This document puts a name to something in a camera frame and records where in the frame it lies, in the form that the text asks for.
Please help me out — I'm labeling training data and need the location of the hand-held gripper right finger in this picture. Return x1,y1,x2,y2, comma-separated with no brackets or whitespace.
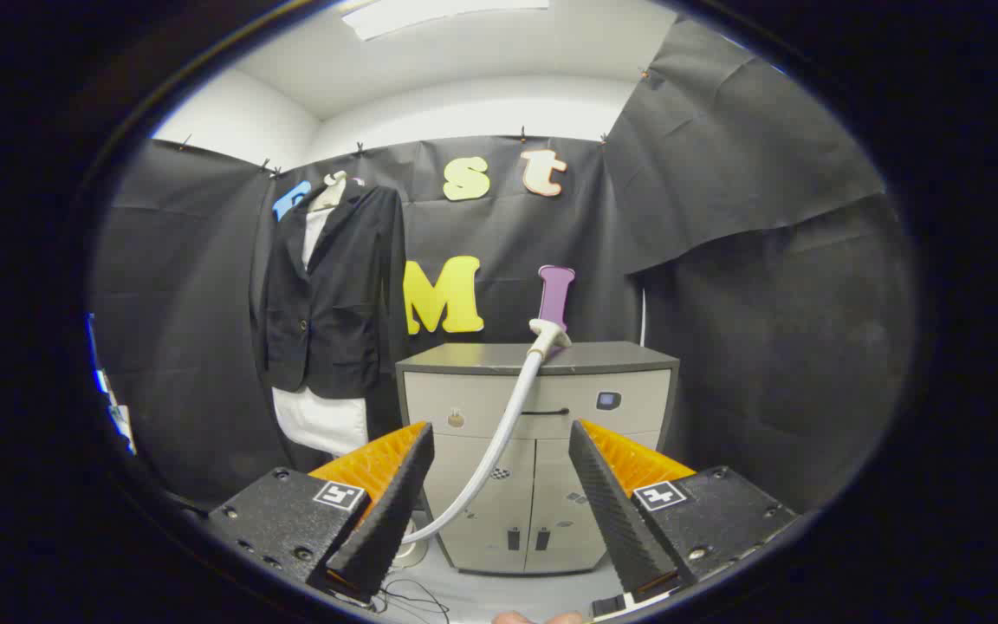
568,419,799,621

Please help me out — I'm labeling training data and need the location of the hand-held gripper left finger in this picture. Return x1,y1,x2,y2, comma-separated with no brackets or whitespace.
207,421,436,605

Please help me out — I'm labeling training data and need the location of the white shirt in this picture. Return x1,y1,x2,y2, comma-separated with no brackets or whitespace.
272,206,370,458

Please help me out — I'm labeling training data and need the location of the white garment steamer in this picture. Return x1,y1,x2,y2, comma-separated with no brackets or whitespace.
391,318,573,569

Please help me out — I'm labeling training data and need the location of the black suit jacket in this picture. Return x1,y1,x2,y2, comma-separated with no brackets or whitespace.
256,178,407,401

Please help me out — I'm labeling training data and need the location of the grey cabinet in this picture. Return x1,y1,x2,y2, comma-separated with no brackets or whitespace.
395,341,680,575

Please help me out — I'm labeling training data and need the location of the white and blue equipment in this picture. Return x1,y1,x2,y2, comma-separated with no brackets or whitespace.
87,312,138,456

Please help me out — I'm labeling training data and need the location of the ceiling light panel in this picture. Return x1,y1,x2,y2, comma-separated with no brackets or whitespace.
341,0,550,42

